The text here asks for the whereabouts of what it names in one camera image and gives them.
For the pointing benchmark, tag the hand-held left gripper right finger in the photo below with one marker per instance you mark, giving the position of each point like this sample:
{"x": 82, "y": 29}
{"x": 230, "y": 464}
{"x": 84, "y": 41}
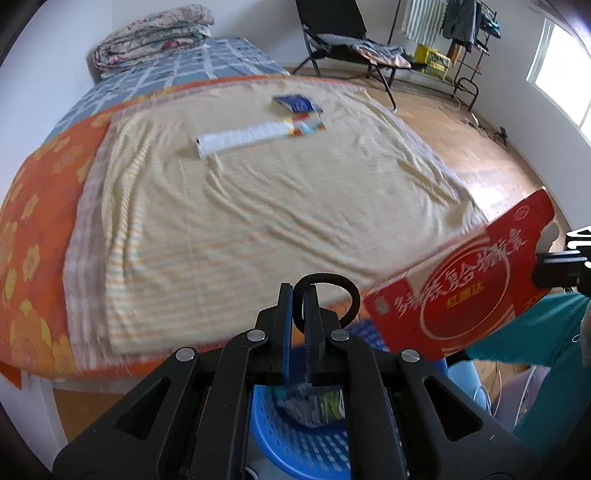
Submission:
{"x": 316, "y": 332}

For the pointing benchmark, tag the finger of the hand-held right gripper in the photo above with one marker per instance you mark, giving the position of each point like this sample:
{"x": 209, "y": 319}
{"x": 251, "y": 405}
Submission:
{"x": 579, "y": 236}
{"x": 558, "y": 270}

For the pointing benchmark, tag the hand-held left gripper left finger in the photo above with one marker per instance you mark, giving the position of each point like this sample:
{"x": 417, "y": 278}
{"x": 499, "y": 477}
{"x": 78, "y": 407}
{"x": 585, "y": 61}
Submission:
{"x": 285, "y": 332}

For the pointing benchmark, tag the white and green milk carton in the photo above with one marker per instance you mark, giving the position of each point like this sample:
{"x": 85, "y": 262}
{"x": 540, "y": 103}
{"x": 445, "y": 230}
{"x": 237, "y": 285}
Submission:
{"x": 331, "y": 402}

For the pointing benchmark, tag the white plastic bag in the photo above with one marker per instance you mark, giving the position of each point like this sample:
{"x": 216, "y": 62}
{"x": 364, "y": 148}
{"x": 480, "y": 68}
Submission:
{"x": 295, "y": 407}

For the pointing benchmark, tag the red cardboard box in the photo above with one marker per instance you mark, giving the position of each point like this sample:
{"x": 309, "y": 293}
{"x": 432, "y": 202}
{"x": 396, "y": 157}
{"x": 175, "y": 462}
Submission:
{"x": 461, "y": 295}

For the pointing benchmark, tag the blue plastic basket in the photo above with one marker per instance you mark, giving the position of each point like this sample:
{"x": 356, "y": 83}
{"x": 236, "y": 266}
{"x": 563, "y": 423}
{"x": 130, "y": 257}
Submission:
{"x": 286, "y": 452}

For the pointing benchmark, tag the person's teal clothing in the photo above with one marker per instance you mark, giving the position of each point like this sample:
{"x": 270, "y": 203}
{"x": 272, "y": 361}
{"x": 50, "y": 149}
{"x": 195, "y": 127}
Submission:
{"x": 545, "y": 332}

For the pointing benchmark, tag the yellow striped blanket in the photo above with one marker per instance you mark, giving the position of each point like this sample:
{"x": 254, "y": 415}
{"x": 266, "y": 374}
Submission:
{"x": 277, "y": 207}

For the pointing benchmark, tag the window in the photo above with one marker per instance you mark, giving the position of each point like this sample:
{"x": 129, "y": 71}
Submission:
{"x": 563, "y": 74}

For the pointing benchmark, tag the black metal clothes rack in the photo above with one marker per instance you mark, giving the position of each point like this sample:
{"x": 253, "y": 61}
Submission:
{"x": 467, "y": 79}

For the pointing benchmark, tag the white toothpaste box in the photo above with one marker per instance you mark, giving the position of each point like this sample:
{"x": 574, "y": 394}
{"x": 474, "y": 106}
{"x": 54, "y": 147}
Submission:
{"x": 240, "y": 138}

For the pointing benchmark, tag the teal hanging garment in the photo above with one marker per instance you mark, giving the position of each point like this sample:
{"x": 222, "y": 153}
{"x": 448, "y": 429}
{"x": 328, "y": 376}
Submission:
{"x": 490, "y": 25}

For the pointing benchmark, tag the yellow box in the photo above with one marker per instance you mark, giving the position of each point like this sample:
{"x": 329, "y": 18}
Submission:
{"x": 431, "y": 60}

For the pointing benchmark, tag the blue foil packet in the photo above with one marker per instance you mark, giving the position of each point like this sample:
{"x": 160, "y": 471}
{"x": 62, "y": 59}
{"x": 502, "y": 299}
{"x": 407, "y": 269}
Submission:
{"x": 295, "y": 102}

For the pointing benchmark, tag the dark hanging jacket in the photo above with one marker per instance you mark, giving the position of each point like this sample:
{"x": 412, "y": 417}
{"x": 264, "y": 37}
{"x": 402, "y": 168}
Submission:
{"x": 461, "y": 21}

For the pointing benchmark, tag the pink cloth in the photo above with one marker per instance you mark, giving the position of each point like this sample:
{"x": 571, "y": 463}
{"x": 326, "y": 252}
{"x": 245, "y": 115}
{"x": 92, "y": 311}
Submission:
{"x": 392, "y": 59}

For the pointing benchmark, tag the striped hanging towel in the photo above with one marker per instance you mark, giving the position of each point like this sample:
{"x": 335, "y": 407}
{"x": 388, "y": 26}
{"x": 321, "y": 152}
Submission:
{"x": 422, "y": 18}

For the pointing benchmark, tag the blue checked bed sheet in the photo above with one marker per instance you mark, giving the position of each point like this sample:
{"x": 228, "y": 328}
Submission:
{"x": 184, "y": 64}

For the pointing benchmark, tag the striped grey cloth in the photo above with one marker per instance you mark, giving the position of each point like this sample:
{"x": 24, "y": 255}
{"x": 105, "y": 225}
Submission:
{"x": 341, "y": 41}

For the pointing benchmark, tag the black folding chair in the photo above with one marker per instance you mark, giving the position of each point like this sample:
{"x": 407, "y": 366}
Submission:
{"x": 328, "y": 18}

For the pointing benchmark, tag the folded floral quilt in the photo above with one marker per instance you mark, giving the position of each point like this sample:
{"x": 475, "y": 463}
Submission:
{"x": 152, "y": 37}

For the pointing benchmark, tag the white bed frame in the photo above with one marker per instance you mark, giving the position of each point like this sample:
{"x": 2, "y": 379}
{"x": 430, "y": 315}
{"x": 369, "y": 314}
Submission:
{"x": 44, "y": 406}

